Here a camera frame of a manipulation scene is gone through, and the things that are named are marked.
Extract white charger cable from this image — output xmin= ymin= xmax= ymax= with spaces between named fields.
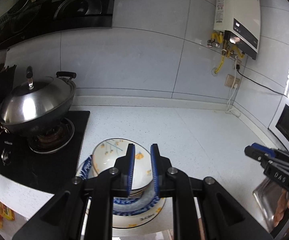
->
xmin=225 ymin=60 xmax=242 ymax=117

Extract person's right hand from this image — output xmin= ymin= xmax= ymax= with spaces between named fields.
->
xmin=273 ymin=189 xmax=289 ymax=228

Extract white bowl orange flowers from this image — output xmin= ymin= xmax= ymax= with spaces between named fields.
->
xmin=92 ymin=138 xmax=153 ymax=192

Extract black power cable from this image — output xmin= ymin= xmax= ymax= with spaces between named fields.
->
xmin=236 ymin=64 xmax=288 ymax=97

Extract black stove top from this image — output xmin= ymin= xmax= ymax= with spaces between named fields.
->
xmin=0 ymin=111 xmax=90 ymax=193

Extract white gas water heater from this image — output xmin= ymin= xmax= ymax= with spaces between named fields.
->
xmin=213 ymin=0 xmax=261 ymax=60

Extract blue rimmed white plate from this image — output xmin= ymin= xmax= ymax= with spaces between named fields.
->
xmin=76 ymin=155 xmax=160 ymax=216

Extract white bowl gold rim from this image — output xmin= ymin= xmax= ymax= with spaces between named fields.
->
xmin=87 ymin=167 xmax=149 ymax=197

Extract large yellow bear plate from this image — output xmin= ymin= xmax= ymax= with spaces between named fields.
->
xmin=75 ymin=159 xmax=166 ymax=229

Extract black wok steel lid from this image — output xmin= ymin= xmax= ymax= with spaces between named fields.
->
xmin=0 ymin=66 xmax=77 ymax=133

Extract yellow gas pipes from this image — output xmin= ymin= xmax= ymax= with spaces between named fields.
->
xmin=206 ymin=29 xmax=247 ymax=75

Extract beige wall socket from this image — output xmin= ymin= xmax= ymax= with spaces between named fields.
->
xmin=225 ymin=74 xmax=241 ymax=89

